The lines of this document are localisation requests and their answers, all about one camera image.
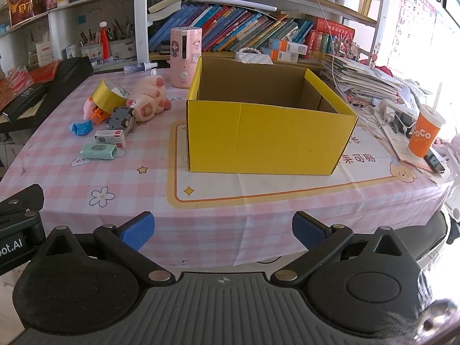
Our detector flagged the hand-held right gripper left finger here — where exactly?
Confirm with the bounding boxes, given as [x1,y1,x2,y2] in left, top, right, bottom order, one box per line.
[34,211,175,284]

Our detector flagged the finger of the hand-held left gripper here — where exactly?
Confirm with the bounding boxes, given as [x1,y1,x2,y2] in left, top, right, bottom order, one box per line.
[0,183,45,224]

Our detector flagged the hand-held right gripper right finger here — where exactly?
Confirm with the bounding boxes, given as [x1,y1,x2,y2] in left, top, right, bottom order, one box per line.
[270,211,421,284]

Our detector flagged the yellow cardboard box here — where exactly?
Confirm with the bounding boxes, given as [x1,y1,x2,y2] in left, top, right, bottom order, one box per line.
[186,56,359,176]

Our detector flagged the pink plush pig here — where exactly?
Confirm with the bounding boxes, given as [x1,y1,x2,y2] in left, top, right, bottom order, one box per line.
[126,70,172,122]

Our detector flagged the pink checkered tablecloth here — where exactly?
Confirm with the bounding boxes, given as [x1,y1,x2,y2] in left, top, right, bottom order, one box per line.
[0,66,457,267]

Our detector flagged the mint green eraser case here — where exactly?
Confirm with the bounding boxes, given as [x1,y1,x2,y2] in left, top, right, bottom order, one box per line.
[81,144,118,160]

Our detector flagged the blue crumpled toy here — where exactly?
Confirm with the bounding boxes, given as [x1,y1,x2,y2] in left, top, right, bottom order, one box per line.
[69,121,93,136]

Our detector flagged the flat black box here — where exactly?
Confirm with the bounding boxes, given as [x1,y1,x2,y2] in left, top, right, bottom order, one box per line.
[3,83,49,121]

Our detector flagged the grey toy car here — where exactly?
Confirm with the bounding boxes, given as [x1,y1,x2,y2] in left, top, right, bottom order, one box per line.
[106,107,136,132]

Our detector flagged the orange plastic toy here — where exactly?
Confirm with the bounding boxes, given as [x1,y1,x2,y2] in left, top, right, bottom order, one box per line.
[90,106,110,125]

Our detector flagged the red printed packets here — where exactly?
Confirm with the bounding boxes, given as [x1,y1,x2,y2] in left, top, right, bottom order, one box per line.
[0,61,62,106]

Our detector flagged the printed paper booklet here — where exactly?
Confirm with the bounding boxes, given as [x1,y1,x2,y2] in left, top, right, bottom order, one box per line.
[381,121,436,173]

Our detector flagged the black stool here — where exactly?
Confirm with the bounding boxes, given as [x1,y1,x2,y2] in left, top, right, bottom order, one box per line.
[416,210,460,260]

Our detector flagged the gold tape roll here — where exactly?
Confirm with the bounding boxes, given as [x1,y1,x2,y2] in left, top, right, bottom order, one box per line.
[92,79,130,114]

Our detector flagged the large black case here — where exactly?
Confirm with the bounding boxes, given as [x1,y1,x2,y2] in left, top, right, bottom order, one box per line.
[0,56,94,133]

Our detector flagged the black phone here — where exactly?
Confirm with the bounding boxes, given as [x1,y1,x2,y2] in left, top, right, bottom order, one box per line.
[424,149,446,174]

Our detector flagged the white card box red label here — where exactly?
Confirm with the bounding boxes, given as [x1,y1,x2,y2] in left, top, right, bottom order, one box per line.
[36,41,55,66]

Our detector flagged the orange paper cup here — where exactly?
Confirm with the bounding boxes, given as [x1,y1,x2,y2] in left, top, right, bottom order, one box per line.
[408,104,446,159]

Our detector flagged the white power strip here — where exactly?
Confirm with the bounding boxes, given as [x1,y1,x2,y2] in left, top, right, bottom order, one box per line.
[380,99,418,123]

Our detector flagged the stack of papers and notebooks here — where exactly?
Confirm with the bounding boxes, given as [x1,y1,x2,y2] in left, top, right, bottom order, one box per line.
[320,55,406,107]

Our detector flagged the small spray bottle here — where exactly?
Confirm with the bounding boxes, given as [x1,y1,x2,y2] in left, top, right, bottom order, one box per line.
[124,62,158,74]

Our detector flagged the pink humidifier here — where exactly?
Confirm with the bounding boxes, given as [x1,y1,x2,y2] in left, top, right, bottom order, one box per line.
[170,27,202,89]

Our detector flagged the red tassel ornament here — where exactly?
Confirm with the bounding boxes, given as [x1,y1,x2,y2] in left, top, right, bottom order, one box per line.
[100,22,110,60]

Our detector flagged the white quilted handbag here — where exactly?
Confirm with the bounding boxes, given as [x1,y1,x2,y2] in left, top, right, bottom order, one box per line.
[235,47,274,66]

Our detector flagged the orange and blue small boxes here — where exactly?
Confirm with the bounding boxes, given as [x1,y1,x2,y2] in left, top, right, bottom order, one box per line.
[269,38,308,62]

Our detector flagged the desk pen holder with pens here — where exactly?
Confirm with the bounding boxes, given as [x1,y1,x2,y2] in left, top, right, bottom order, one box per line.
[80,22,136,62]

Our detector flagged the white drinking straw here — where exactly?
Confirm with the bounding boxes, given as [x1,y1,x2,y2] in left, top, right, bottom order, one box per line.
[431,82,443,114]

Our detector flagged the white bookshelf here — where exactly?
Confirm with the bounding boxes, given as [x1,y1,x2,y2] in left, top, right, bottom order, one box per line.
[0,0,393,70]

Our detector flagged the row of colourful books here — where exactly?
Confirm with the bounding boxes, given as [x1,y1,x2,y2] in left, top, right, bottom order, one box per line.
[148,3,356,59]

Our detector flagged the white cable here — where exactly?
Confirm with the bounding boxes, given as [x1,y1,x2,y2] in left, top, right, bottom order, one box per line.
[308,0,346,92]

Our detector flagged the alphabet wall poster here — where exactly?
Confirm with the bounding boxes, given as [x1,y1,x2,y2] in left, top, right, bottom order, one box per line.
[393,0,438,66]

